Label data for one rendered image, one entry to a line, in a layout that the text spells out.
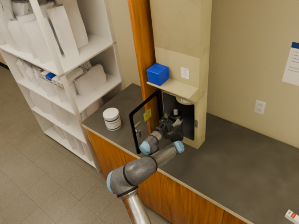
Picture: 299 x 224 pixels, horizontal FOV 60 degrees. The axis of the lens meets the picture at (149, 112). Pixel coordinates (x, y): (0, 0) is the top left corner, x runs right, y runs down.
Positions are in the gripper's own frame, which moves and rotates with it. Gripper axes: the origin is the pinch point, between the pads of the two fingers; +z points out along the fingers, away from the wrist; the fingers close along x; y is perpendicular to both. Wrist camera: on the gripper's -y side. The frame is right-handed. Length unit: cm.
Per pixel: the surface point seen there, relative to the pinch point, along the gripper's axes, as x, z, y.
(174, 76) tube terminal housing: 3.4, 7.2, 29.3
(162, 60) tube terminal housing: 12.0, 7.6, 38.7
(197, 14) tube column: -13, 9, 72
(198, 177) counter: -27.4, -16.4, -29.0
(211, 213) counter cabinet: -41, -24, -52
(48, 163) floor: 166, -50, -121
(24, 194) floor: 152, -93, -119
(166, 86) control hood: 3.6, -1.5, 27.4
